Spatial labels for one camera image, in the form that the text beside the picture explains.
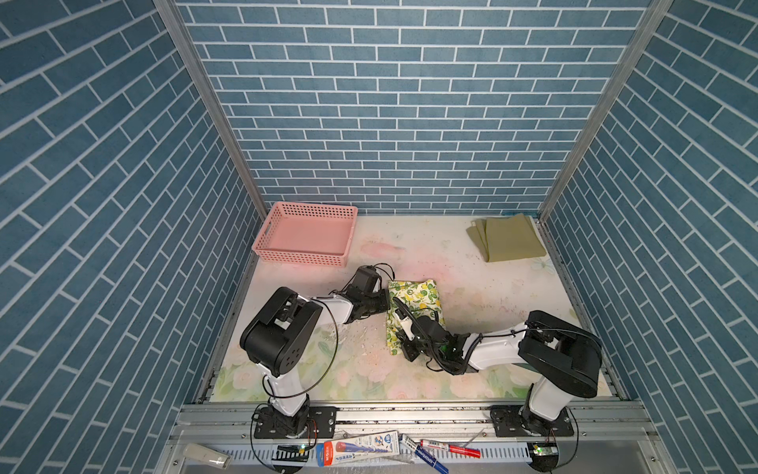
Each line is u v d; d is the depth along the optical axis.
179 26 0.72
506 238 1.11
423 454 0.68
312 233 1.13
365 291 0.76
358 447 0.69
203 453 0.67
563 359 0.46
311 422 0.72
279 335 0.48
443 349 0.68
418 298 0.92
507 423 0.73
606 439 0.73
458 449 0.69
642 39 0.75
